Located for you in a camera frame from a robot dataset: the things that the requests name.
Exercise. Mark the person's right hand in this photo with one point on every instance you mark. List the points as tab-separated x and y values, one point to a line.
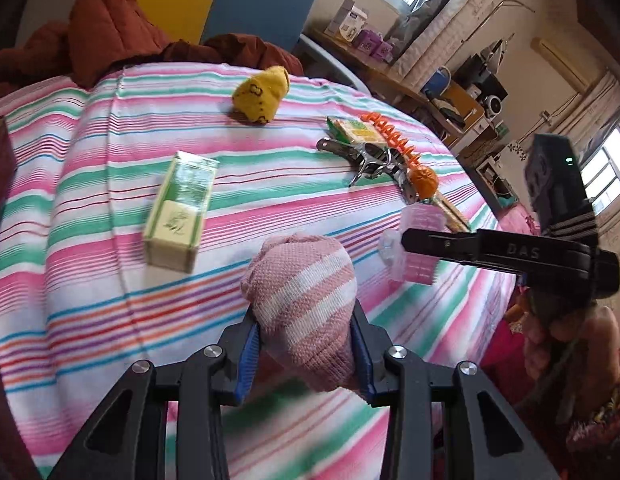
595	340

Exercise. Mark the white carton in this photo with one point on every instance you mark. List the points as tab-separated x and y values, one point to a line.
347	20

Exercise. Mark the side window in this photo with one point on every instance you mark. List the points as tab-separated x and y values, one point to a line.
605	170

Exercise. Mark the flat cracker packet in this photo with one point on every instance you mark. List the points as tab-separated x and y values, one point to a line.
450	212

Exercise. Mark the long green-ended cracker packet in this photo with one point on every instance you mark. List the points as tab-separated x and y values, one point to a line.
352	130

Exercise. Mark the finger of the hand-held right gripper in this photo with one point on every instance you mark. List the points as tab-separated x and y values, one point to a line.
440	242

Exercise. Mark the green toothpick box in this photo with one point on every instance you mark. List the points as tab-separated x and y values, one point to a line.
179	200

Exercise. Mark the orange fruit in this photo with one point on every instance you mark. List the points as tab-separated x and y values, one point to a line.
423	181

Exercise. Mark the grey storage crate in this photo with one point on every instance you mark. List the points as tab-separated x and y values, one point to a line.
500	195

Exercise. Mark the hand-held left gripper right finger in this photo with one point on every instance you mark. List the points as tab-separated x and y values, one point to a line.
364	360

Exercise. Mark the pink bedsheet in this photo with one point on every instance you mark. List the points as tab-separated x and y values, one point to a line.
505	360

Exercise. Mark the pale patterned curtain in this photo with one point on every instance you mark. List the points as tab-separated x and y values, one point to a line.
440	42

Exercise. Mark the wooden cabinet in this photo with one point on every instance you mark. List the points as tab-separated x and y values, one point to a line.
465	105

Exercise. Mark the purple box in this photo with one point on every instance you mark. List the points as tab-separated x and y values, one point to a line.
383	51
367	41

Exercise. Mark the orange plastic rack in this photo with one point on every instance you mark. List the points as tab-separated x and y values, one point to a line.
390	132

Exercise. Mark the white air conditioner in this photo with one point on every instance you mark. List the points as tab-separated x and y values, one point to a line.
560	60

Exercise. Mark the black monitor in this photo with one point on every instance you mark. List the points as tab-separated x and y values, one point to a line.
477	72

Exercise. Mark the person's right forearm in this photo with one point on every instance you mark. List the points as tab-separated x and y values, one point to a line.
610	410

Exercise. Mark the yellow sock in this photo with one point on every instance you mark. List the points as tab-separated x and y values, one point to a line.
260	95

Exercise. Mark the white fan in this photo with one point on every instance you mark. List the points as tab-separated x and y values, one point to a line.
494	106

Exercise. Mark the silver metal hand tool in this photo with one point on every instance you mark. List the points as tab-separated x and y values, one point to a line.
370	157

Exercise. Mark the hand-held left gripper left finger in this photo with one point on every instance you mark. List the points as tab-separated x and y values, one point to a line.
249	365

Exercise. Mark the grey plastic sheet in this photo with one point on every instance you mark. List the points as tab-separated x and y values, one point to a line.
425	7

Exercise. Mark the rust red jacket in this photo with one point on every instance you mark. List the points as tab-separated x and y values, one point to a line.
104	25

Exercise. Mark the striped cloth covered desktop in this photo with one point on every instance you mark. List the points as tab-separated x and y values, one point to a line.
114	310

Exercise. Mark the pink striped sock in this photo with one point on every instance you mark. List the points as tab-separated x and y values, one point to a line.
305	300

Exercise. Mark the wooden side table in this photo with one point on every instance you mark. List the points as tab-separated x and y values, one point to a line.
370	62

